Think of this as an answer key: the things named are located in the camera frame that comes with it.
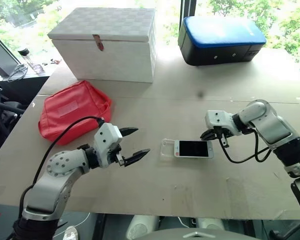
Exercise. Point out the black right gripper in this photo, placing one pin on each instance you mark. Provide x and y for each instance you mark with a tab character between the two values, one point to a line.
222	136

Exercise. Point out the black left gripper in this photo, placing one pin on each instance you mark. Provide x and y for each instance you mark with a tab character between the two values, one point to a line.
120	158

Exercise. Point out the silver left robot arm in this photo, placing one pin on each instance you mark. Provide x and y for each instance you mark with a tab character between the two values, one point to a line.
55	185

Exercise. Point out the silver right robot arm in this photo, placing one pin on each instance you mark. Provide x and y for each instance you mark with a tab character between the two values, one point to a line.
272	127

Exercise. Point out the white smartphone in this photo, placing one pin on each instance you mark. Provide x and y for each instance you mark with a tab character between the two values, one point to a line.
193	148

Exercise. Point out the clear plastic phone case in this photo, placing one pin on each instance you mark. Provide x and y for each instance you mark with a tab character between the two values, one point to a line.
167	149

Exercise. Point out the blue and black case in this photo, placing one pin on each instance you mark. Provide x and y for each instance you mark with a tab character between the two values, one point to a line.
220	40

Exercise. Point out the red fabric pouch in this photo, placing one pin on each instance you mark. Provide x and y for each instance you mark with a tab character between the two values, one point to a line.
72	110

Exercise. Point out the white rounded robot leg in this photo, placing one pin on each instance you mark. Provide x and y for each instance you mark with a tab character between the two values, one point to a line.
142	226
210	223

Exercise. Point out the grey robot torso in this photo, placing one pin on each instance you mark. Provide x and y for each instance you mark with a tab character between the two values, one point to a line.
195	234

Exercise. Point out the white woven lidded box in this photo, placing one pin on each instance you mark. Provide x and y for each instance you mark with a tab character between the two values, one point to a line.
107	45

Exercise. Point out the clear bottle with black cap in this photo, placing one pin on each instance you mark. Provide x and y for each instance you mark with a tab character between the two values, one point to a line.
30	61

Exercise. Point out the dark chair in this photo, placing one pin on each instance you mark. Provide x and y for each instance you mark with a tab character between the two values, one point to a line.
2	110

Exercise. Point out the black-framed eyeglasses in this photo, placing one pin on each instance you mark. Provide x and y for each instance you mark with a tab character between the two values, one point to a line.
18	72

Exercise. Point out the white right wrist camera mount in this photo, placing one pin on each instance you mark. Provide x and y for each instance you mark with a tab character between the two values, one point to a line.
218	120

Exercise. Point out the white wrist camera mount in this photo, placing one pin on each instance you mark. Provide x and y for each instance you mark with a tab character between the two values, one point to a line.
218	120
107	136

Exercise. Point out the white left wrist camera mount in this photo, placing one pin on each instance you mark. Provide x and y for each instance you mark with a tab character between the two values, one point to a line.
107	136

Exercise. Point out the dark window frame post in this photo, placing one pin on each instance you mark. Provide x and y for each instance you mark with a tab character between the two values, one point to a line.
188	8

